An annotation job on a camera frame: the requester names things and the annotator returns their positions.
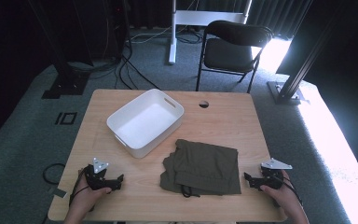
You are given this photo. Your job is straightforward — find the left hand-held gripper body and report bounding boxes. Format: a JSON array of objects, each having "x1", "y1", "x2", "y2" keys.
[{"x1": 83, "y1": 157, "x2": 115, "y2": 191}]

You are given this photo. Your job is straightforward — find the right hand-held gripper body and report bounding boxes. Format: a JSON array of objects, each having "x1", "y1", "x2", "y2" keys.
[{"x1": 255, "y1": 157, "x2": 294, "y2": 191}]

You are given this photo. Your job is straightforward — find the olive green pants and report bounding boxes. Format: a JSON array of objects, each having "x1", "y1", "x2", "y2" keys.
[{"x1": 159, "y1": 138, "x2": 242, "y2": 199}]

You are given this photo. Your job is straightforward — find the white plastic bin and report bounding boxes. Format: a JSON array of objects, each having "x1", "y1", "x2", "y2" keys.
[{"x1": 105, "y1": 88, "x2": 186, "y2": 160}]

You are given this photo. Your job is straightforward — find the person's left hand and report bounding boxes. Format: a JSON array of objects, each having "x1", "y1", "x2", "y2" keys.
[{"x1": 69, "y1": 169, "x2": 113, "y2": 217}]

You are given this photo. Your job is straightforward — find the person's right hand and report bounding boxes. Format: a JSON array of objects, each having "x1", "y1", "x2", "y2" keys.
[{"x1": 259, "y1": 170, "x2": 306, "y2": 217}]

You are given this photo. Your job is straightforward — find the small grey tag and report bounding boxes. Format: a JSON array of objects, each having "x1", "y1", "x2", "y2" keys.
[{"x1": 53, "y1": 188, "x2": 68, "y2": 199}]

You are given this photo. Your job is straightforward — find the black metal stand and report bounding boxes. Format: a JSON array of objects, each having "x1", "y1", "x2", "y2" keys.
[
  {"x1": 27, "y1": 0, "x2": 91, "y2": 100},
  {"x1": 267, "y1": 0, "x2": 343, "y2": 106}
]

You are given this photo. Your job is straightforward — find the black folding chair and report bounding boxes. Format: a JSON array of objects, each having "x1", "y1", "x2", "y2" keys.
[{"x1": 195, "y1": 20, "x2": 275, "y2": 94}]

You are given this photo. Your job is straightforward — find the dark curtain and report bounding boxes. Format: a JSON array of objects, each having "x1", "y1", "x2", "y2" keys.
[{"x1": 249, "y1": 0, "x2": 315, "y2": 40}]

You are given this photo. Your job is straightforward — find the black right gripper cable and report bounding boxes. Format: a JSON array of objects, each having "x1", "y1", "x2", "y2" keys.
[{"x1": 279, "y1": 175, "x2": 304, "y2": 207}]

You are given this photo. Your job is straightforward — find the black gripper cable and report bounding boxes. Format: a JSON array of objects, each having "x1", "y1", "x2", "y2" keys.
[
  {"x1": 68, "y1": 169, "x2": 90, "y2": 207},
  {"x1": 279, "y1": 175, "x2": 304, "y2": 207}
]

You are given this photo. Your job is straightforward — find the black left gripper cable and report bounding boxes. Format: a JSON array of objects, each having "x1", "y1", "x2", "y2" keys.
[{"x1": 68, "y1": 169, "x2": 90, "y2": 207}]

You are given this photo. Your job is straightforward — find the black looped floor cable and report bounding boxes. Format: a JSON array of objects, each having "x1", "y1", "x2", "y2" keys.
[{"x1": 42, "y1": 162, "x2": 66, "y2": 187}]

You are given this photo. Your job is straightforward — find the black floor cable bundle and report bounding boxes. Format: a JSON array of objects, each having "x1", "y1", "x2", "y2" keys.
[{"x1": 64, "y1": 27, "x2": 162, "y2": 91}]

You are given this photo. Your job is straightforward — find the white floor cable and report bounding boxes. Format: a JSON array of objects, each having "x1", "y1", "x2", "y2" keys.
[{"x1": 130, "y1": 25, "x2": 172, "y2": 45}]

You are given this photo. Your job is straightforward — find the white desk frame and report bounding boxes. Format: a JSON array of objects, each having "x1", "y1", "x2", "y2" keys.
[{"x1": 167, "y1": 0, "x2": 254, "y2": 65}]

